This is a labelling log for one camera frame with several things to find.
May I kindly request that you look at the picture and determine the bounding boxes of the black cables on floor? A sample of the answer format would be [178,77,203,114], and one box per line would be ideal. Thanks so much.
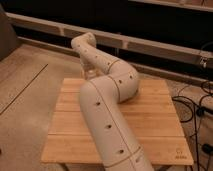
[171,79,213,171]

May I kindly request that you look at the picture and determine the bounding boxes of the wooden table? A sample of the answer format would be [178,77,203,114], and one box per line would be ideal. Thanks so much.
[41,78,193,166]

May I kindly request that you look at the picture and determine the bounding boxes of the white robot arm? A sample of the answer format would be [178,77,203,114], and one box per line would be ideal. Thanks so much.
[71,33,154,171]

